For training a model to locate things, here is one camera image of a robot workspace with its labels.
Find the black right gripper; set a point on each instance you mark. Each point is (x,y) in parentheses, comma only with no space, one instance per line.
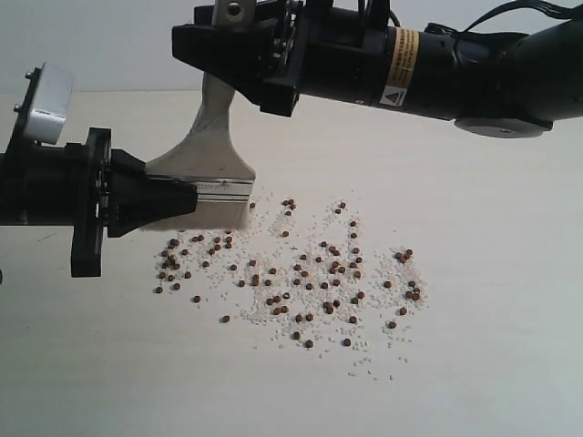
(334,53)

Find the white paint brush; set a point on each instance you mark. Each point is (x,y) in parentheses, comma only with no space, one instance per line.
(207,160)

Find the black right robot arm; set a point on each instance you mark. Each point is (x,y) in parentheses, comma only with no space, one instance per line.
(505,84)

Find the scattered brown pellets and rice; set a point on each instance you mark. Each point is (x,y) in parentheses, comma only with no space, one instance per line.
(315,279)

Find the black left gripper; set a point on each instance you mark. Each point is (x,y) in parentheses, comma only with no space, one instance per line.
(135,198)

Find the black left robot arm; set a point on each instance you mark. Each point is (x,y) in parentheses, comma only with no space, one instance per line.
(35,187)

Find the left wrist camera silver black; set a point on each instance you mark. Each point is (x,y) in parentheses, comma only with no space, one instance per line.
(42,114)

